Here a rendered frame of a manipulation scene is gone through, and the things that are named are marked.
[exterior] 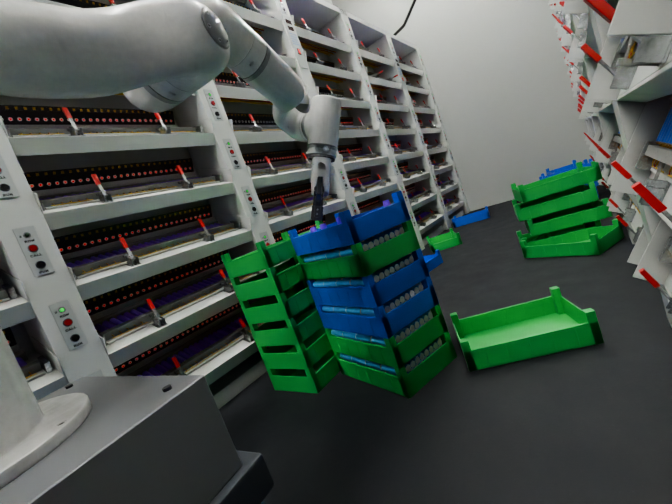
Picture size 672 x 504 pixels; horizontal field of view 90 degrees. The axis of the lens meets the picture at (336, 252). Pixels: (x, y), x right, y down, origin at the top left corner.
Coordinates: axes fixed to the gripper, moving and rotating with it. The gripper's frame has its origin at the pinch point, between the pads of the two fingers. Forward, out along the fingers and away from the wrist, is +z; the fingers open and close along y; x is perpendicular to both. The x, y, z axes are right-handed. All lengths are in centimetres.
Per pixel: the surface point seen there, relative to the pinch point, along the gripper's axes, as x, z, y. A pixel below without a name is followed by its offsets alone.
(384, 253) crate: -16.8, 8.6, -16.1
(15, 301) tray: 69, 27, -12
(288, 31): 21, -97, 94
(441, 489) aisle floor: -23, 44, -46
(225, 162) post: 36, -18, 40
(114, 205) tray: 59, 3, 7
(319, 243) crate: -1.2, 8.1, -7.3
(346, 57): -15, -115, 150
